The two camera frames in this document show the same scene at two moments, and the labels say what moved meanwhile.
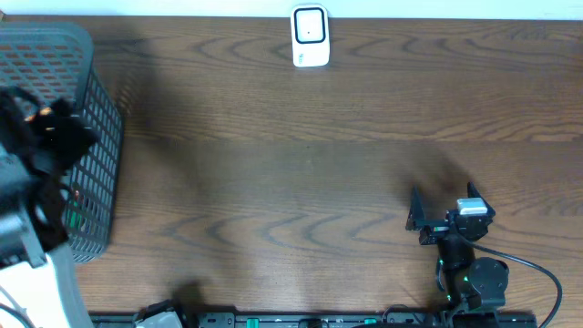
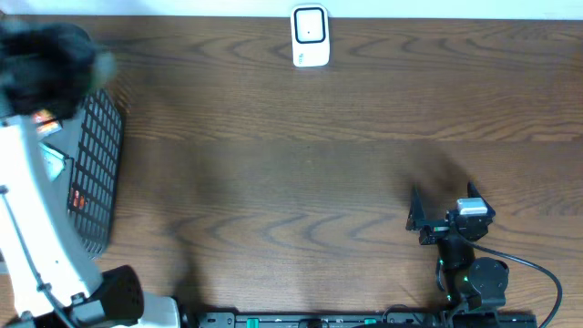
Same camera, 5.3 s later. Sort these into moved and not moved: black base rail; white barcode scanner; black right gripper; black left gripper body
Moved: black left gripper body
Not moved: black right gripper; white barcode scanner; black base rail
